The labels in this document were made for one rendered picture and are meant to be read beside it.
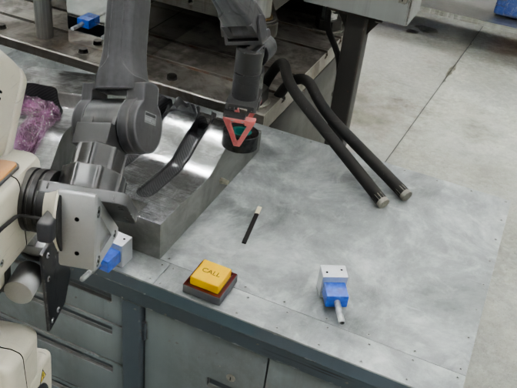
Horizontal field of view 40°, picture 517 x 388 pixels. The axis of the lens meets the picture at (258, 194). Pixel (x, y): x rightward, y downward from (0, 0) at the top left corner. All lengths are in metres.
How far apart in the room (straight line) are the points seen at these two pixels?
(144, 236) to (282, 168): 0.47
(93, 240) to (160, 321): 0.66
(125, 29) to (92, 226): 0.28
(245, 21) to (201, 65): 0.90
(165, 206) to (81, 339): 0.46
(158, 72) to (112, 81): 1.22
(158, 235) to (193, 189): 0.15
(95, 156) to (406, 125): 2.99
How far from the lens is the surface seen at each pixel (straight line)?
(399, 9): 1.97
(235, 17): 1.39
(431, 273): 1.54
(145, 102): 0.98
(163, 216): 1.42
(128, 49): 1.01
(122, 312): 1.59
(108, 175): 0.94
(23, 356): 1.17
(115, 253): 1.41
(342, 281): 1.39
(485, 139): 3.88
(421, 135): 3.76
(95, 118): 1.00
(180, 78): 2.19
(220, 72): 2.25
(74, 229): 0.92
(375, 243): 1.57
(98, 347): 1.74
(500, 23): 4.80
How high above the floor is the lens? 1.74
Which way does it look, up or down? 35 degrees down
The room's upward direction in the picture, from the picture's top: 7 degrees clockwise
